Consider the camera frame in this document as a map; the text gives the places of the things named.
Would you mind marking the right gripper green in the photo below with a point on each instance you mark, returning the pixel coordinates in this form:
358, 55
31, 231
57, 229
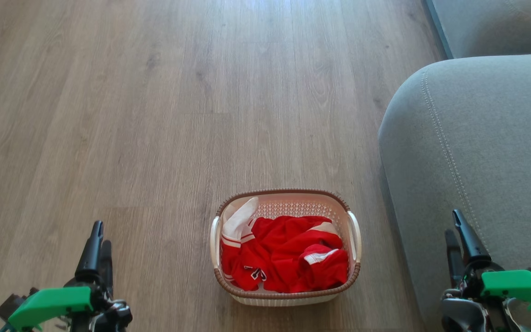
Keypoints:
519, 286

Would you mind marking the grey fabric sofa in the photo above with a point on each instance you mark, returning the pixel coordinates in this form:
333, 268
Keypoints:
477, 138

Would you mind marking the red shorts white stripes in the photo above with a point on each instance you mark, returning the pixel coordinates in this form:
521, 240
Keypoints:
325, 274

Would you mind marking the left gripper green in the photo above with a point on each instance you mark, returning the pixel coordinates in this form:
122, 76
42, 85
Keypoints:
51, 304

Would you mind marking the white laundry basket brown rim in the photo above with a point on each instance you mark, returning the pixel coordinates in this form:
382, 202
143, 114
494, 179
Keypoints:
293, 203

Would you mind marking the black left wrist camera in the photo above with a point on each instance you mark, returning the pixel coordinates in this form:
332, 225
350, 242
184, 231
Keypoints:
11, 302

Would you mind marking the red jersey white sleeve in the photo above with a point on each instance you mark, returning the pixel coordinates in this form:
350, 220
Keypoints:
242, 221

